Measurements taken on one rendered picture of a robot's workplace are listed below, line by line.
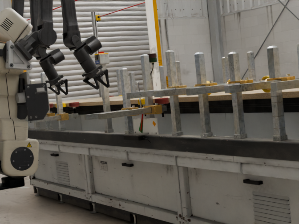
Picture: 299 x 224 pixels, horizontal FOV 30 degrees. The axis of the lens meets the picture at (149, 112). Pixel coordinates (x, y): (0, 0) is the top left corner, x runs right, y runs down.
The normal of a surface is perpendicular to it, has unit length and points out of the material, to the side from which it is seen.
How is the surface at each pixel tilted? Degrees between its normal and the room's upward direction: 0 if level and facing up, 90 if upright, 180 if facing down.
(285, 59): 90
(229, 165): 90
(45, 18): 76
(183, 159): 90
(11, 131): 90
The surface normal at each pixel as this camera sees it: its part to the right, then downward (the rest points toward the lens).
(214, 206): -0.83, 0.11
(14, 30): 0.51, 0.00
